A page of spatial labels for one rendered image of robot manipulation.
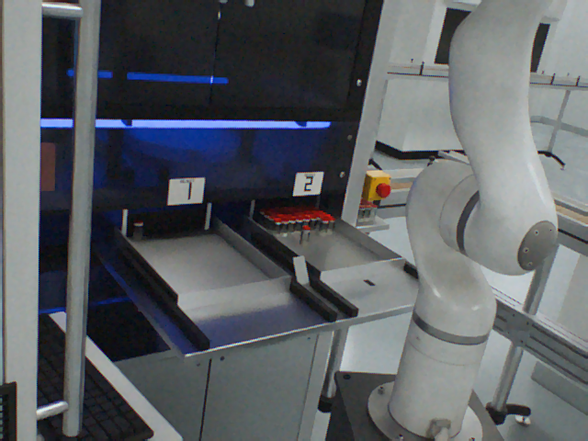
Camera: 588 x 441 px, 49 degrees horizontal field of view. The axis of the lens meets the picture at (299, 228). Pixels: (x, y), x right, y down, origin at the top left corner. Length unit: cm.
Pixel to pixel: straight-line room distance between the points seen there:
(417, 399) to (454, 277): 20
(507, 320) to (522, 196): 156
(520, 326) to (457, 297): 143
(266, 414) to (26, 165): 138
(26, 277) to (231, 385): 111
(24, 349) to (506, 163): 63
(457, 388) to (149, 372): 86
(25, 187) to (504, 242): 58
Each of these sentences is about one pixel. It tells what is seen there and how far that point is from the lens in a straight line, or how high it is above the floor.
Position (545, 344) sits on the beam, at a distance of 236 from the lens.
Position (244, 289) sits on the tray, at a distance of 130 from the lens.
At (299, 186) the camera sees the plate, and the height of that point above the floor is 102.
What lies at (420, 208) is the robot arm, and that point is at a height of 122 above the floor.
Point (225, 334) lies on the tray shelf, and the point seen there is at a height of 88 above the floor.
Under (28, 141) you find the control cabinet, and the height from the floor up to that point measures 130.
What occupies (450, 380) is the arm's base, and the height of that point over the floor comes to 98.
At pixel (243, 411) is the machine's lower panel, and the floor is 34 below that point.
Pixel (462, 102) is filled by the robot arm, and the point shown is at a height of 139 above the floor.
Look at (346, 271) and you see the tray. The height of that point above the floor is 91.
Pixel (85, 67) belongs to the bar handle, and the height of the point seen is 138.
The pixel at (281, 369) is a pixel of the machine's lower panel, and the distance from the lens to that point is 189.
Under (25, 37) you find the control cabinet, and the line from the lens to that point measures 70.
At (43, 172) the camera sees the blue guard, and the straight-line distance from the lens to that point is 133.
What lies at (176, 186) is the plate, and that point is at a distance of 144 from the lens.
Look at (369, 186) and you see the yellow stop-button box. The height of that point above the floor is 100.
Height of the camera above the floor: 150
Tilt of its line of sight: 21 degrees down
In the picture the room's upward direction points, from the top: 10 degrees clockwise
